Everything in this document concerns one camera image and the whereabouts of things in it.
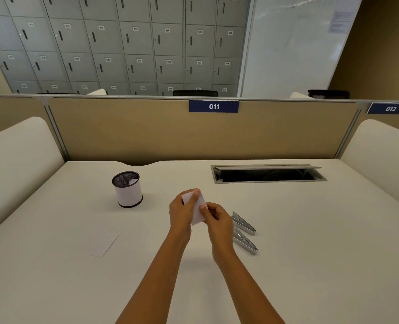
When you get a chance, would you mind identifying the black chair back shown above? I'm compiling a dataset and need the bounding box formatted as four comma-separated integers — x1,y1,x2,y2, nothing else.
173,90,219,97
307,89,350,99

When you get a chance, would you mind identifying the blue number sign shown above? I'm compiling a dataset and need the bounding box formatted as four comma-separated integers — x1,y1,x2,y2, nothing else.
189,100,239,113
366,103,399,115

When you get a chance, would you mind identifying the person's left hand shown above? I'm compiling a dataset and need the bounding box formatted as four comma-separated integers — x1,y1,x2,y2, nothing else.
169,189,201,236

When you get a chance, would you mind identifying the white paper sheet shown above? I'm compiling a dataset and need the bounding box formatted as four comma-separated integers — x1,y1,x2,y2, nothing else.
91,233,119,258

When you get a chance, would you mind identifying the wall of grey lockers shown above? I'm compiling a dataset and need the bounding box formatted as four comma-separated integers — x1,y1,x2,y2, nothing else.
0,0,251,97

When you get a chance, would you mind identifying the person's right forearm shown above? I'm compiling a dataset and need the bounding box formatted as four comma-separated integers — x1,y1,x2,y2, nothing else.
212,248,286,324

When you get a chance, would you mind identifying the silver metal stapler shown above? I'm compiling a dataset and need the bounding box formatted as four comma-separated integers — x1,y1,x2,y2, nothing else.
232,229,259,255
231,211,257,236

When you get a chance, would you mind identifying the beige desk partition panel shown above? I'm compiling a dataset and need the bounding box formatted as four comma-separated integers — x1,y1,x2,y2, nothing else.
0,94,399,166

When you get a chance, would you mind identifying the black mesh pen holder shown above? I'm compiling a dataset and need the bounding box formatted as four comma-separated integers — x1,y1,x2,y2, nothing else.
112,171,143,209

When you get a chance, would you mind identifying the white whiteboard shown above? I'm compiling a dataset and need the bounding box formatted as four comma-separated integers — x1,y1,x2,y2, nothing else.
241,0,364,99

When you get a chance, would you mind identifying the person's right hand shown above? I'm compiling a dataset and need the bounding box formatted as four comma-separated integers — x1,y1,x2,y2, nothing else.
199,202,234,257

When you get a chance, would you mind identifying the white paper card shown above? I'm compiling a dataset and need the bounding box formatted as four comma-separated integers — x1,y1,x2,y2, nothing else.
182,189,209,226

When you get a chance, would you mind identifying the person's left forearm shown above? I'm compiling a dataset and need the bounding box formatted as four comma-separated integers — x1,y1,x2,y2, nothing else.
115,229,191,324

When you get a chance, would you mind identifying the grey cable tray opening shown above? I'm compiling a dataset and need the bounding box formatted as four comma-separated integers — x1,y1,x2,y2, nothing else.
210,164,327,184

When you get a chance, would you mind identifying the white curved side divider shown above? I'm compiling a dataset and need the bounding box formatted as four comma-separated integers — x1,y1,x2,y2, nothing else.
0,117,66,240
340,119,399,213

